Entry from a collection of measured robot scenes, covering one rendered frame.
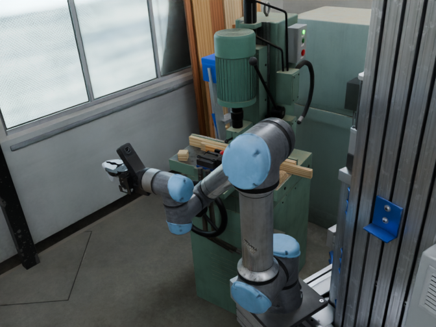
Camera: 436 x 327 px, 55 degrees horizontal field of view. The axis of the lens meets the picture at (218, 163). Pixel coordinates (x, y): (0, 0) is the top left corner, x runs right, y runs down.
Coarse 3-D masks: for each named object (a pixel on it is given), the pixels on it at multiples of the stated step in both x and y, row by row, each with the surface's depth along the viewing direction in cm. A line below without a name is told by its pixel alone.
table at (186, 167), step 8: (192, 152) 212; (200, 152) 212; (176, 160) 206; (192, 160) 205; (176, 168) 207; (184, 168) 204; (192, 168) 201; (288, 176) 187; (296, 176) 193; (288, 184) 187; (224, 192) 184; (280, 192) 181
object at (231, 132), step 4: (244, 120) 202; (244, 124) 198; (248, 124) 198; (252, 124) 200; (228, 128) 195; (232, 128) 195; (236, 128) 194; (240, 128) 194; (244, 128) 194; (248, 128) 198; (228, 132) 194; (232, 132) 192; (236, 132) 191; (240, 132) 192; (228, 136) 195; (232, 136) 193; (236, 136) 192; (232, 140) 194
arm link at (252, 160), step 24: (240, 144) 93; (264, 144) 94; (288, 144) 100; (240, 168) 95; (264, 168) 92; (240, 192) 100; (264, 192) 98; (240, 216) 107; (264, 216) 103; (264, 240) 107; (240, 264) 115; (264, 264) 110; (240, 288) 113; (264, 288) 112; (264, 312) 114
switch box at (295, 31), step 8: (296, 24) 195; (304, 24) 194; (288, 32) 190; (296, 32) 188; (288, 40) 192; (296, 40) 190; (304, 40) 195; (288, 48) 194; (296, 48) 191; (304, 48) 197; (288, 56) 195; (296, 56) 193; (304, 56) 200
